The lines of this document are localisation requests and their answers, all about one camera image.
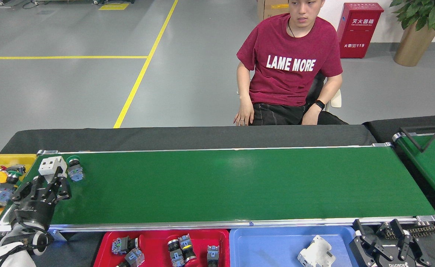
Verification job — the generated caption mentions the brown cardboard box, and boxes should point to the brown cardboard box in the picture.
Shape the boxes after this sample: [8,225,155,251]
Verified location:
[257,0,290,21]

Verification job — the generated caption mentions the potted plant in brass pot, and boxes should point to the potted plant in brass pot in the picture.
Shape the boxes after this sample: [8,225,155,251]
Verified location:
[389,0,435,67]

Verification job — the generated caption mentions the person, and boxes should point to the person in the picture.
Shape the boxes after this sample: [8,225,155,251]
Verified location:
[233,0,349,126]

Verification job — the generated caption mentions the person's right hand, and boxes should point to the person's right hand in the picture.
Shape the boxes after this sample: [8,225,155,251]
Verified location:
[233,99,255,127]

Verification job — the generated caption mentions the red mushroom push button switch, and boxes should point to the red mushroom push button switch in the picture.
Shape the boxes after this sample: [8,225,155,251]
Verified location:
[179,234,200,266]
[115,248,146,267]
[111,237,141,256]
[166,234,187,267]

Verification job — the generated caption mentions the red plastic tray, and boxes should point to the red plastic tray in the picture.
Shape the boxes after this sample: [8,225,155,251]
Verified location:
[93,229,230,267]

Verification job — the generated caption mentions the black angled guide bar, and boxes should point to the black angled guide bar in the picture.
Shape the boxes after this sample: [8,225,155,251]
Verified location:
[399,119,435,153]

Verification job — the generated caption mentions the red fire extinguisher cabinet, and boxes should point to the red fire extinguisher cabinet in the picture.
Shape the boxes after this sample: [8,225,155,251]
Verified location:
[336,3,385,59]

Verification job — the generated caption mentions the white circuit breaker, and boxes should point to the white circuit breaker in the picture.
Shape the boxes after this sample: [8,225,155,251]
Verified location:
[297,235,336,267]
[38,156,68,177]

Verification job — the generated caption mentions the yellow push button switch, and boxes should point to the yellow push button switch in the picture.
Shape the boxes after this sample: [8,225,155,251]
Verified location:
[0,170,17,186]

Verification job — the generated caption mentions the blue plastic tray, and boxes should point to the blue plastic tray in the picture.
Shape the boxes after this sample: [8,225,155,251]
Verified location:
[229,225,360,267]

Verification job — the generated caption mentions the grey office chair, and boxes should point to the grey office chair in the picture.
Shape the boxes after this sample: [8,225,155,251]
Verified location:
[237,72,342,112]

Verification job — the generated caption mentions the green feeder conveyor belt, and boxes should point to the green feeder conveyor belt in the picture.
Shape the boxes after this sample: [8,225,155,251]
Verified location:
[392,131,435,217]

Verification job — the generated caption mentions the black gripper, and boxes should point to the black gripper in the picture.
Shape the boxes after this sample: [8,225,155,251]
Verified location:
[349,219,432,267]
[9,166,72,233]

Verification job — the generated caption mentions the person's left hand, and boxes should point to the person's left hand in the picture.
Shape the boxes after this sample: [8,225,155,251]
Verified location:
[301,103,320,125]

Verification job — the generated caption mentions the black conveyor drive chain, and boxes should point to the black conveyor drive chain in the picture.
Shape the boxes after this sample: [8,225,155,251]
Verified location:
[383,222,435,240]

